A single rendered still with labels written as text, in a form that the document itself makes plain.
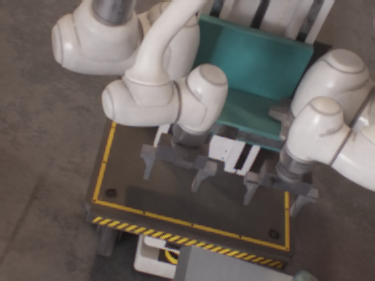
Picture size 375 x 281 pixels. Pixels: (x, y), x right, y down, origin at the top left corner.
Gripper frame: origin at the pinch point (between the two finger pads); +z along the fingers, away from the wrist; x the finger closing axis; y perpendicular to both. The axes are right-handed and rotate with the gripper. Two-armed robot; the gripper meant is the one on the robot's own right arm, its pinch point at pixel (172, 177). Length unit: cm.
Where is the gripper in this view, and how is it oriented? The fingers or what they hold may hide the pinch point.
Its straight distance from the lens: 187.1
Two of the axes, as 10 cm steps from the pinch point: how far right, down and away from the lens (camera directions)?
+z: -2.7, 6.8, 6.8
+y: 0.9, -6.9, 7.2
